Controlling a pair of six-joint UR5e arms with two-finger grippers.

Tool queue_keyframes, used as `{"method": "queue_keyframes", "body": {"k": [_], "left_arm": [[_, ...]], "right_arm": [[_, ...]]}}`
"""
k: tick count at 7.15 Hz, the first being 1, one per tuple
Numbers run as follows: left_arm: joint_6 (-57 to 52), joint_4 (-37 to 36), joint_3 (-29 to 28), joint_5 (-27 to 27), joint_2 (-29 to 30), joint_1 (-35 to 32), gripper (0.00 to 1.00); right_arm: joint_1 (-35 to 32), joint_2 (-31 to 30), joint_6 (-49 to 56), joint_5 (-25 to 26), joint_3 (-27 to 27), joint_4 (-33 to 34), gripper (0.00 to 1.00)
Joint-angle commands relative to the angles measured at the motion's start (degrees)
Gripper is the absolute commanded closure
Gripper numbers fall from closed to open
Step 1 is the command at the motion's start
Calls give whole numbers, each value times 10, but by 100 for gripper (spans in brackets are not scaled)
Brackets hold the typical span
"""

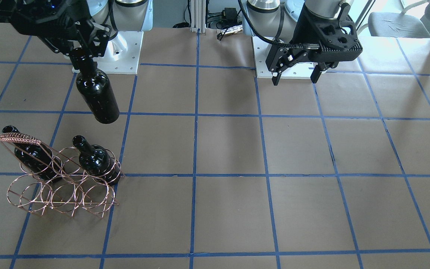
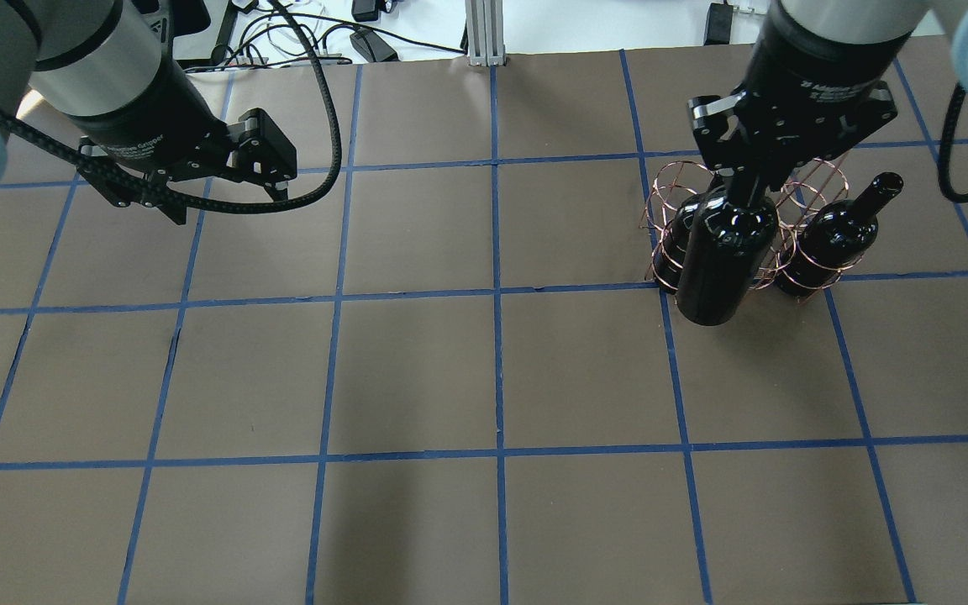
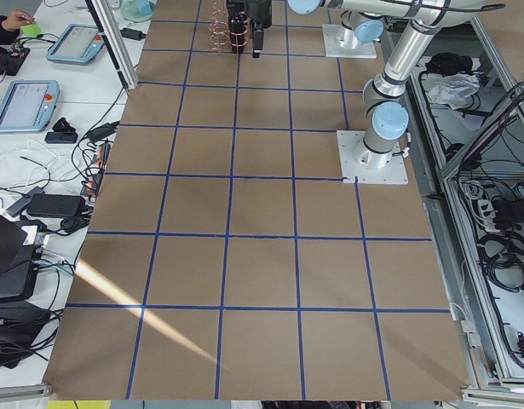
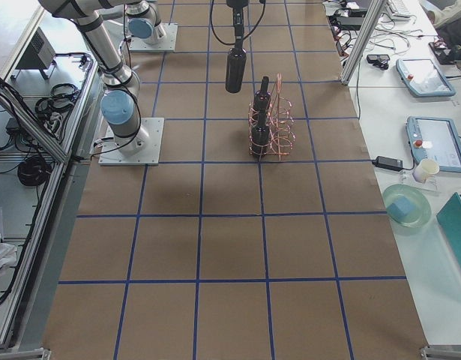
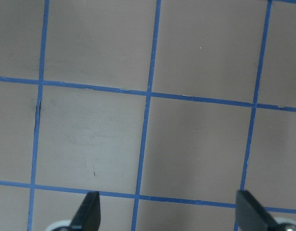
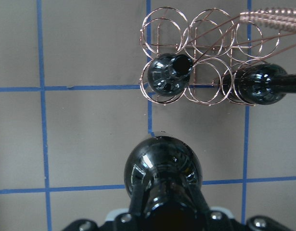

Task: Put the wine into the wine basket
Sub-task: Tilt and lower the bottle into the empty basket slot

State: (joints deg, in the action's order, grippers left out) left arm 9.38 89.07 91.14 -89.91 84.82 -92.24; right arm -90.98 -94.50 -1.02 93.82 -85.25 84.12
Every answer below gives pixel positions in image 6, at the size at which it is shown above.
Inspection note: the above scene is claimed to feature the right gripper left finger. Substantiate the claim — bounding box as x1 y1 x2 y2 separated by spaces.
129 184 150 218

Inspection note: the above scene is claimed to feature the black bottle under basket handle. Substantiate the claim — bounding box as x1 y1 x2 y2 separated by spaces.
234 63 296 105

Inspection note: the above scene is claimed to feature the black bottle in basket end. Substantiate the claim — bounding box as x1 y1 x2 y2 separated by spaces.
147 53 193 97

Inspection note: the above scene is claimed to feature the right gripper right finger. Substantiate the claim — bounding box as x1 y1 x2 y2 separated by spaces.
188 184 210 215

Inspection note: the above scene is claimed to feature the black wine bottle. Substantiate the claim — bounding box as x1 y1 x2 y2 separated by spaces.
124 131 202 231

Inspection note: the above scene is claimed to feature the copper wire wine basket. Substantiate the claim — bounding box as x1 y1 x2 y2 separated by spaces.
139 7 296 106

